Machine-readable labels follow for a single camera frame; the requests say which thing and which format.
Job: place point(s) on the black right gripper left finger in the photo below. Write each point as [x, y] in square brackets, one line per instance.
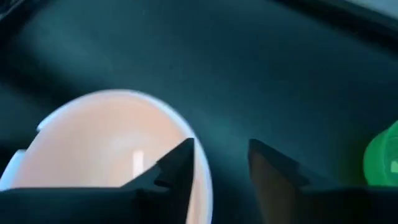
[174, 180]

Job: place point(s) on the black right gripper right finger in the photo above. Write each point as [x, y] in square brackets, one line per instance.
[280, 186]

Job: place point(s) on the pink bowl with white rim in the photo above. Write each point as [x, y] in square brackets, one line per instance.
[102, 146]

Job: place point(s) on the green bowl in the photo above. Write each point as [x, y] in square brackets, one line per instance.
[382, 158]

